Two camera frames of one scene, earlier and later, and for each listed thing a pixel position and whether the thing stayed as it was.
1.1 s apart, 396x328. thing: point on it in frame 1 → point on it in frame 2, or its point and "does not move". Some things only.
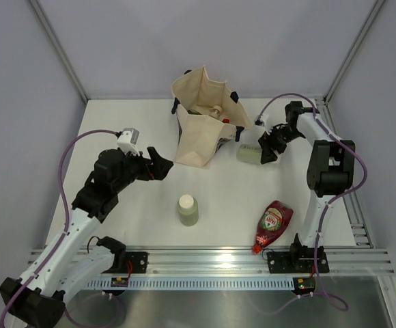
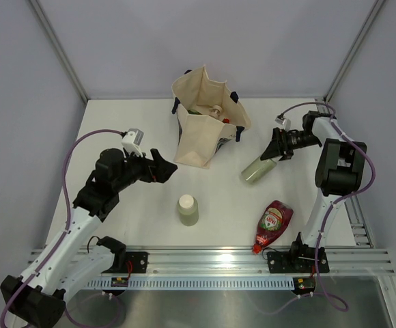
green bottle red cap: (194, 112) does not move
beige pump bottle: (215, 111) does not move
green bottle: (249, 153) → (258, 169)
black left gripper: (161, 165) does not move
